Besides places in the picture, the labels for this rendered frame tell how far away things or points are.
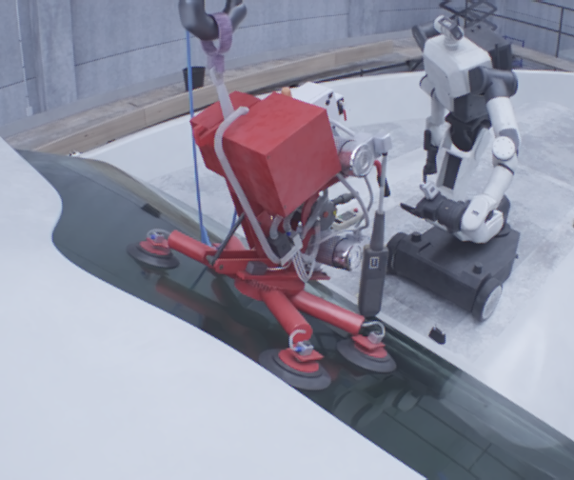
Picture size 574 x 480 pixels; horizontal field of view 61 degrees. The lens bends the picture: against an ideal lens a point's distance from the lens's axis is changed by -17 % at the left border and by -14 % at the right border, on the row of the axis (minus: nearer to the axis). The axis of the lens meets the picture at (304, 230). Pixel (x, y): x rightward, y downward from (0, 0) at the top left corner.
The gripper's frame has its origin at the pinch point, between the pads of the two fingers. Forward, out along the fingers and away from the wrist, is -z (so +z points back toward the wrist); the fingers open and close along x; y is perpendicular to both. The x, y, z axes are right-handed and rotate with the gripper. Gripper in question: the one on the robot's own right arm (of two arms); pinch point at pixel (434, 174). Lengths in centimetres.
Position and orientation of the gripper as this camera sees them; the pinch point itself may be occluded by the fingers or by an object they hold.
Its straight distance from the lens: 268.4
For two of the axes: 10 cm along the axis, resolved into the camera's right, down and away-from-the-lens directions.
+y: 3.2, 6.4, -7.0
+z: -0.8, -7.2, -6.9
